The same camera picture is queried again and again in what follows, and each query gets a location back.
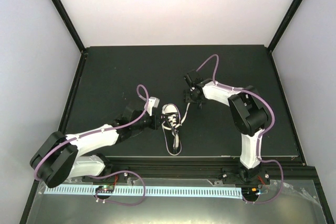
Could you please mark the right small circuit board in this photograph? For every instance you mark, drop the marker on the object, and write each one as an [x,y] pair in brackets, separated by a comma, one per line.
[257,191]

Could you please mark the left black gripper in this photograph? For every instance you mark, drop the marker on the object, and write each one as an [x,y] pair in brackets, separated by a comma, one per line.
[156,122]

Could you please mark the small circuit board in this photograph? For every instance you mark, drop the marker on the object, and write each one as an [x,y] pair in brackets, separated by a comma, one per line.
[257,191]
[104,189]

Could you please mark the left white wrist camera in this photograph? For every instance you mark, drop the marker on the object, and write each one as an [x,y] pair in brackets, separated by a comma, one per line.
[152,104]

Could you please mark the black frame post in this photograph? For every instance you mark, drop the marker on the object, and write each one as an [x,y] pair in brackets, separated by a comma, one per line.
[69,24]
[291,11]

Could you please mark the white shoelace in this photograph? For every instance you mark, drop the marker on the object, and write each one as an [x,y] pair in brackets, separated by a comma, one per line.
[183,115]

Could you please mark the black table mat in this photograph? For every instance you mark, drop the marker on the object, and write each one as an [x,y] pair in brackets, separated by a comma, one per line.
[111,75]

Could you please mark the left small circuit board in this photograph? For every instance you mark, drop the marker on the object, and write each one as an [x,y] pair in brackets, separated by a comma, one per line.
[104,189]

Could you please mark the light blue slotted cable duct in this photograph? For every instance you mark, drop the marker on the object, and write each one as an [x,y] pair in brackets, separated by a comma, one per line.
[149,191]

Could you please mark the right black frame post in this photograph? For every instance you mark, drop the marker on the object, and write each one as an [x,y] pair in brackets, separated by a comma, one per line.
[291,11]

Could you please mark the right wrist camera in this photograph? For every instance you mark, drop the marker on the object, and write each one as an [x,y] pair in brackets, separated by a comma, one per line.
[193,78]

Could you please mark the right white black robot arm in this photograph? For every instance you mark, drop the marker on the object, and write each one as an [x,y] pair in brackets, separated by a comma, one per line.
[251,114]

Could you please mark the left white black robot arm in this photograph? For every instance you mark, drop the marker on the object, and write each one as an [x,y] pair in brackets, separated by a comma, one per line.
[63,157]

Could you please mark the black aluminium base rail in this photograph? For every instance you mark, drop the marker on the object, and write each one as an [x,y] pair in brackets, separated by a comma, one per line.
[226,169]

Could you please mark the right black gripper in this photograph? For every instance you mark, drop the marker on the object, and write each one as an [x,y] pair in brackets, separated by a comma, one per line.
[187,98]

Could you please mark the left black frame post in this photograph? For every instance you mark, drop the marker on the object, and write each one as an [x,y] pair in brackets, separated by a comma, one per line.
[69,24]

